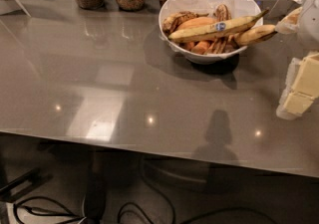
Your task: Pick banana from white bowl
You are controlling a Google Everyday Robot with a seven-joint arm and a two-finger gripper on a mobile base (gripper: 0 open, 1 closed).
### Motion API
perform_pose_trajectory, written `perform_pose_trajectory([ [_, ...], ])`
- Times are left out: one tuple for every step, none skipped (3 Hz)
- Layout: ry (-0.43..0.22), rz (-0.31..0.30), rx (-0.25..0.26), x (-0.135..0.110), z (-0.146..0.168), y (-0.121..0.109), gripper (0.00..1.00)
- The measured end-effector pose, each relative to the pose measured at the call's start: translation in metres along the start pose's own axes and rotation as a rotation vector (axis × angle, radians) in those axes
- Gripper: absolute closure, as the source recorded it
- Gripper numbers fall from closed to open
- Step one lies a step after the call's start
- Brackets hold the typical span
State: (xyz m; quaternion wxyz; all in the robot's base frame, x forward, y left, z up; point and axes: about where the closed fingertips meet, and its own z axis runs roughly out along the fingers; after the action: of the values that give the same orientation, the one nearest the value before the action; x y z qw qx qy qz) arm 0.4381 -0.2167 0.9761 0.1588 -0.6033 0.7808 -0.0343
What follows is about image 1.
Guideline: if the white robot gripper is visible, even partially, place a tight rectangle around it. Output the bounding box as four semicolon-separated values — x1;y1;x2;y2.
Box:
275;0;319;120

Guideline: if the short yellow banana right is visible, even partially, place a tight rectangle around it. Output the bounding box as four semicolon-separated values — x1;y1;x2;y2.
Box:
234;24;276;47

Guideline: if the brown overripe banana back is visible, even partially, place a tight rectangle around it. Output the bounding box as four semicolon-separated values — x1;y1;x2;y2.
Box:
214;4;231;21

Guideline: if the orange fruit in bowl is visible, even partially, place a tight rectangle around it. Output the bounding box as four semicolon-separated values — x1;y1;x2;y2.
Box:
176;17;217;30

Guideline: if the white ceramic bowl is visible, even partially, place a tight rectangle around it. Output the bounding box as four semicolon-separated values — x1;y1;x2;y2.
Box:
159;0;261;65

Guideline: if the white paper in bowl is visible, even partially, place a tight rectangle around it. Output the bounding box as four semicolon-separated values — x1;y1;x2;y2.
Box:
164;0;211;13

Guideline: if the brown spotted banana left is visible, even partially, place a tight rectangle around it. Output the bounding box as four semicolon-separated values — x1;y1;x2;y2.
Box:
161;11;207;35

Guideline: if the dark table leg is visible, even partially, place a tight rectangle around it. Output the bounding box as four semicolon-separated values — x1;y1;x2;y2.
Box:
83;148;107;224

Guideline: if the black floor cable right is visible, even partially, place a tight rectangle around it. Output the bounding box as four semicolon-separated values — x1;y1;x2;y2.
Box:
117;157;278;224

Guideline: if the black floor cable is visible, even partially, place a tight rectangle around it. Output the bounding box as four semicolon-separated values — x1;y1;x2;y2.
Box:
117;157;278;224
12;195;84;224

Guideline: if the black floor cable left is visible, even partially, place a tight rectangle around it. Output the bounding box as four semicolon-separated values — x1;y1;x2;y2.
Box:
12;195;84;224

